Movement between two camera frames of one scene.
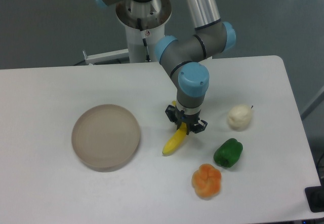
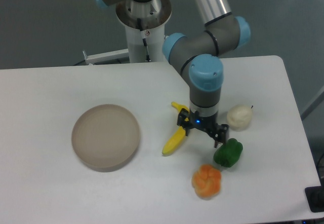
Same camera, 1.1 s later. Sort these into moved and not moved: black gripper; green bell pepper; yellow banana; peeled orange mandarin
Moved: black gripper
Not moved: green bell pepper; peeled orange mandarin; yellow banana
